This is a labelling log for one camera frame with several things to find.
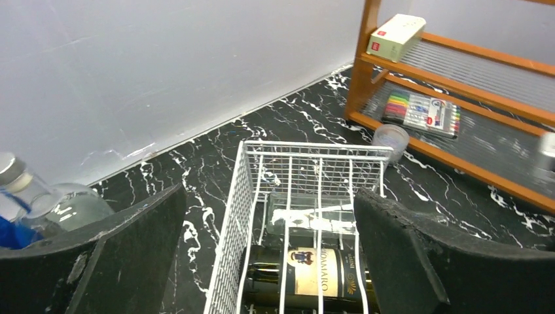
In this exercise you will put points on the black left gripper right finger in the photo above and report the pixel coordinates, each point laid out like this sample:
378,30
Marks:
418,265

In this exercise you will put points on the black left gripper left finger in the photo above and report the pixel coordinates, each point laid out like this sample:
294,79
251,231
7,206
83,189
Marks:
116,265

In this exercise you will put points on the clear round glass bottle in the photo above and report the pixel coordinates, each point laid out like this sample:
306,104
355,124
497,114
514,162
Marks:
65,207

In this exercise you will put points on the clear neck bottle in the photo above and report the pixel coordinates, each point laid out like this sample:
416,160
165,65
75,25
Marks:
306,214

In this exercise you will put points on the blue square glass bottle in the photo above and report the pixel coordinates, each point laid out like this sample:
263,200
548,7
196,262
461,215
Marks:
25,200

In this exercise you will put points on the dark black-capped wine bottle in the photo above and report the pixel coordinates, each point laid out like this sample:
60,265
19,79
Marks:
299,276

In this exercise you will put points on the small clear plastic cup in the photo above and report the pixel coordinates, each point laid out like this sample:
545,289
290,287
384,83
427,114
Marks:
389,135

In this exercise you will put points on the coloured marker pen pack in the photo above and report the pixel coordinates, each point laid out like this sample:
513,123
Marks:
422,113

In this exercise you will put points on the orange wooden shelf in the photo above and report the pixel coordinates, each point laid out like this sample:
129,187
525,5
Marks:
506,102

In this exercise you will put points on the small white box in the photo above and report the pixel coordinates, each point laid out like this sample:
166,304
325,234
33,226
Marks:
396,37

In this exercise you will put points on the white wire wine rack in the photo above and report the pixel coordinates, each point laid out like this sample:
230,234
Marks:
290,240

